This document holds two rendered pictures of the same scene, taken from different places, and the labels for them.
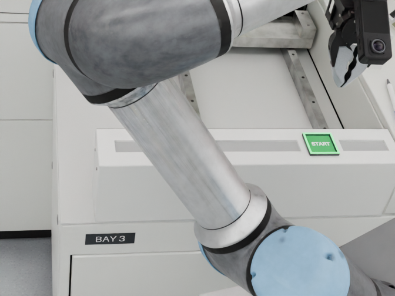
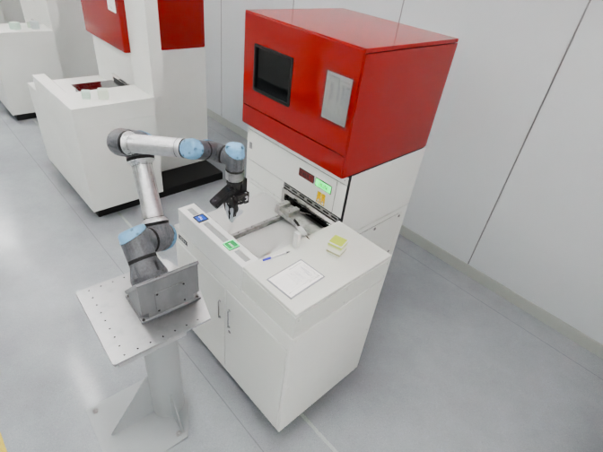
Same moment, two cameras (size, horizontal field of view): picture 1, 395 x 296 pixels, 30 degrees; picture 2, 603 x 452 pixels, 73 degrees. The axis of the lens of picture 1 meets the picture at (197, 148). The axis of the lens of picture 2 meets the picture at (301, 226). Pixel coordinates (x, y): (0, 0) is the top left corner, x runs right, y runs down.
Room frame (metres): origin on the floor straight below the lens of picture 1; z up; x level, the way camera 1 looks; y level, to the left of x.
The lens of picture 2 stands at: (0.55, -1.62, 2.16)
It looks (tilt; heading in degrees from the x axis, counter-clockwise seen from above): 36 degrees down; 59
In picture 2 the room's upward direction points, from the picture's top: 8 degrees clockwise
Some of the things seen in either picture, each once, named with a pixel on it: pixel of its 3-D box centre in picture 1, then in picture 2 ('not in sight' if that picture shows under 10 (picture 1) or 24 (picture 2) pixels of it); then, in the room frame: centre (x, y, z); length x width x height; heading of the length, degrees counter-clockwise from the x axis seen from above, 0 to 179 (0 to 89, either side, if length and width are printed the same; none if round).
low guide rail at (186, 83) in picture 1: (188, 93); (257, 226); (1.26, 0.04, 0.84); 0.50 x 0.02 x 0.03; 16
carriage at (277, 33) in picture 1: (234, 32); (301, 222); (1.49, -0.04, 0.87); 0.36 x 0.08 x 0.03; 106
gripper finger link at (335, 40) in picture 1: (343, 42); not in sight; (1.01, -0.20, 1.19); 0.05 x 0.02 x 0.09; 107
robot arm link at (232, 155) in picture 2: not in sight; (234, 157); (1.03, -0.21, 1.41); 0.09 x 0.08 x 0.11; 129
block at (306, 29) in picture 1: (304, 23); not in sight; (1.54, -0.19, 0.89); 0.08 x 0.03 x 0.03; 16
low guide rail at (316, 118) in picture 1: (306, 94); not in sight; (1.34, -0.22, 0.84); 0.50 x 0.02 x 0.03; 16
